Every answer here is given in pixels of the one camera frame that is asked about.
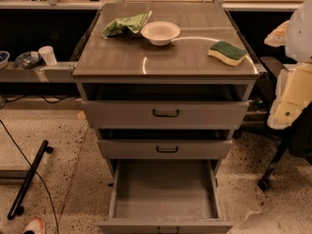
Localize black floor cable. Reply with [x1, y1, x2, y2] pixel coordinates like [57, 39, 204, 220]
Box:
[0, 119, 60, 234]

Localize grey open bottom drawer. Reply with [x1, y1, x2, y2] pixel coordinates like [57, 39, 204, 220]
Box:
[99, 160, 232, 234]

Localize grey top drawer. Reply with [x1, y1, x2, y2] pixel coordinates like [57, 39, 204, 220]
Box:
[82, 84, 248, 130]

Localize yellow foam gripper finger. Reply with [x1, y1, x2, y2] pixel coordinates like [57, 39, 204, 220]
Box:
[264, 20, 289, 48]
[267, 63, 312, 130]

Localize grey middle drawer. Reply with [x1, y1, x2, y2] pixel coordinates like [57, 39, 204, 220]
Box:
[98, 129, 232, 159]

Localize green and yellow sponge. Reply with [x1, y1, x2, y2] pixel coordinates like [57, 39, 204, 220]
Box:
[208, 41, 247, 66]

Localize grey side shelf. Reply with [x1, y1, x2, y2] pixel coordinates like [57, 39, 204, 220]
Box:
[0, 61, 76, 83]

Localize blue patterned bowl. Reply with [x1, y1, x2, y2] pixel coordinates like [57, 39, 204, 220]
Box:
[16, 51, 42, 69]

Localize blue white bowl at edge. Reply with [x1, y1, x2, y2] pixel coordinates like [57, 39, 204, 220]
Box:
[0, 51, 10, 69]

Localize green crumpled chip bag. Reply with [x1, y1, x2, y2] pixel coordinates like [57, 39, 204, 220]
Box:
[101, 11, 152, 39]

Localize grey drawer cabinet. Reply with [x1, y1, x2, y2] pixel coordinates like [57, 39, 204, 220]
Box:
[71, 1, 262, 234]

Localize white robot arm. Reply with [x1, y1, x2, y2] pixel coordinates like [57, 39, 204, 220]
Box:
[264, 0, 312, 130]

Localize white and red shoe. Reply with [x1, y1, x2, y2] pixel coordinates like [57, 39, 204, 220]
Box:
[22, 217, 46, 234]

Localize black office chair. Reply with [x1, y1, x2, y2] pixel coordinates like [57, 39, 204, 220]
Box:
[255, 57, 312, 191]

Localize white paper cup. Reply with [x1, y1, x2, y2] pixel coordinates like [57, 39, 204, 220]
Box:
[38, 46, 58, 66]

